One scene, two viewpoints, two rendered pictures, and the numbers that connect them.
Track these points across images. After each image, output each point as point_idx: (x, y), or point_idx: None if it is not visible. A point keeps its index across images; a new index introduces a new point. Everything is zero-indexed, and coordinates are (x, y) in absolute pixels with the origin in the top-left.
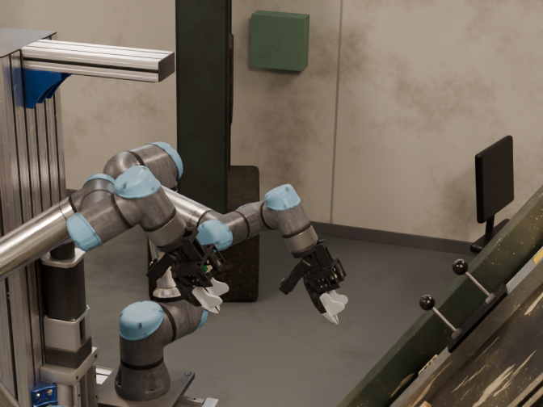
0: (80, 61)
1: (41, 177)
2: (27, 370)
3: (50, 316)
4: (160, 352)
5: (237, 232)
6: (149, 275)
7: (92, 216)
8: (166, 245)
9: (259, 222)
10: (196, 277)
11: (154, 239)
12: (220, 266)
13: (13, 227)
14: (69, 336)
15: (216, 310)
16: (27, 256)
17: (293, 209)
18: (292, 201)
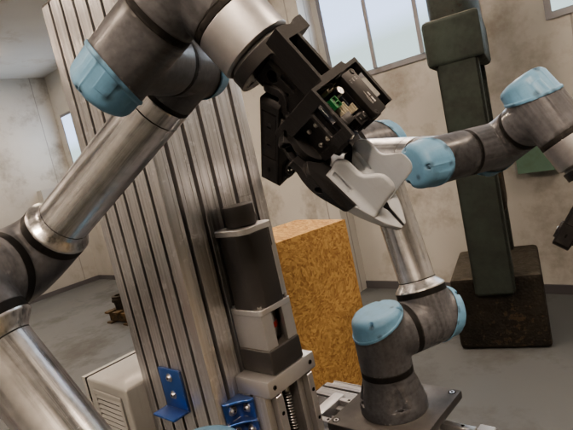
0: None
1: (206, 132)
2: (208, 376)
3: (236, 306)
4: (405, 361)
5: (461, 152)
6: (264, 173)
7: (95, 30)
8: (240, 62)
9: (500, 140)
10: (316, 124)
11: (215, 54)
12: (376, 104)
13: (157, 182)
14: (258, 331)
15: (397, 222)
16: (96, 176)
17: (552, 95)
18: (549, 84)
